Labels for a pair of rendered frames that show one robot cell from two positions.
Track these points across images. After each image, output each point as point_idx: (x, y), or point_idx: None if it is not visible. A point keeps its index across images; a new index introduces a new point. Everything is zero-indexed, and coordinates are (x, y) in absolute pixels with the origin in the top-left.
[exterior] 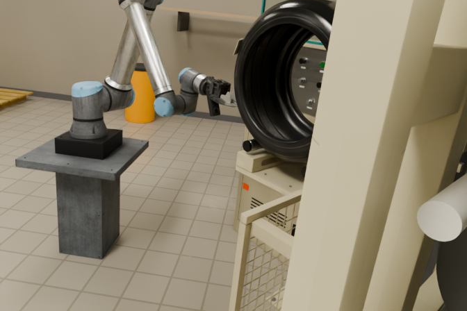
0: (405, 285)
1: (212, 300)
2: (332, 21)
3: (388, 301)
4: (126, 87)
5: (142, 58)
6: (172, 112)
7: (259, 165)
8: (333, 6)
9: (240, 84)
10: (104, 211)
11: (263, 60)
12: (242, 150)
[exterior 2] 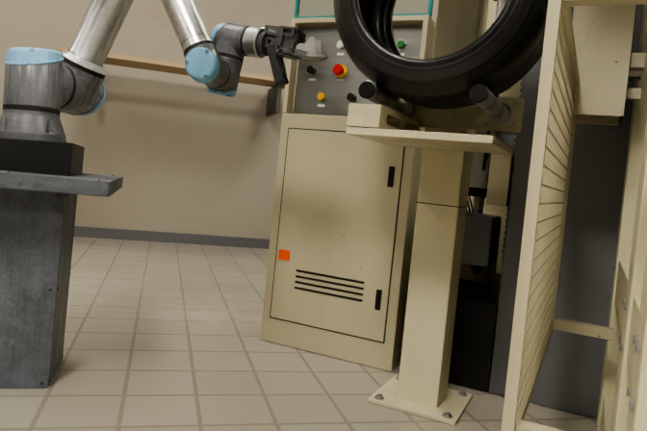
0: None
1: (285, 411)
2: None
3: None
4: (100, 70)
5: None
6: (218, 72)
7: (385, 120)
8: None
9: None
10: (59, 284)
11: None
12: (274, 195)
